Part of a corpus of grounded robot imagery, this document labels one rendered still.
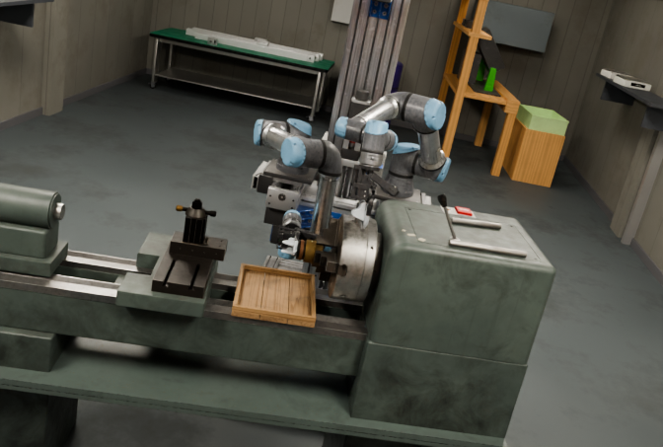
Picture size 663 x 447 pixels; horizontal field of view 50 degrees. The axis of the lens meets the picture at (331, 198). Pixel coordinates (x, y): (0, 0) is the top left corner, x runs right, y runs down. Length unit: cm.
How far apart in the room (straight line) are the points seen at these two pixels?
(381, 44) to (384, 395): 153
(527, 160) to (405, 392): 625
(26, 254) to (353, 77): 158
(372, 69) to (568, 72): 720
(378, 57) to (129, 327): 159
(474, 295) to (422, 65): 770
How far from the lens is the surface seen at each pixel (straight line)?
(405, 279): 246
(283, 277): 284
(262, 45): 955
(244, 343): 263
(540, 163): 874
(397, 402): 272
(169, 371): 282
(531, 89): 1025
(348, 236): 251
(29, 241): 272
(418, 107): 277
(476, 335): 261
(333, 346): 263
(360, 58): 328
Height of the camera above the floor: 213
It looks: 19 degrees down
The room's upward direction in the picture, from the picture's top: 11 degrees clockwise
